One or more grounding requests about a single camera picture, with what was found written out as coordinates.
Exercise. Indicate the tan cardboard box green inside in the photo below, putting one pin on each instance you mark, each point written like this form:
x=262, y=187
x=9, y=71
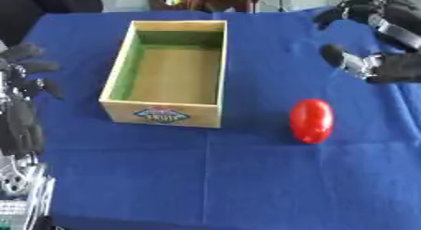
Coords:
x=170, y=74

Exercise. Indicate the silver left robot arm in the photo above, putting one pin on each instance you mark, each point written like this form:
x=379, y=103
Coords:
x=22, y=193

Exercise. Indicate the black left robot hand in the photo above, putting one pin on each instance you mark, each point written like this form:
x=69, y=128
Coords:
x=21, y=121

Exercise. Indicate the brown box with clutter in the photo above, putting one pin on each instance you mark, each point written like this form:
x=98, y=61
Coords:
x=192, y=0

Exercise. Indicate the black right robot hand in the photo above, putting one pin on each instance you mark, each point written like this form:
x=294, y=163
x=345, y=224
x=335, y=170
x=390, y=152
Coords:
x=395, y=64

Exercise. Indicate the red oval toy fruit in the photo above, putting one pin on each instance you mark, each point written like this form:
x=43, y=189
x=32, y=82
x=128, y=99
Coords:
x=311, y=121

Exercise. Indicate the person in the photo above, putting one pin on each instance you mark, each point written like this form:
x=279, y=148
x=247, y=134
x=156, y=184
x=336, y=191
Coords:
x=38, y=8

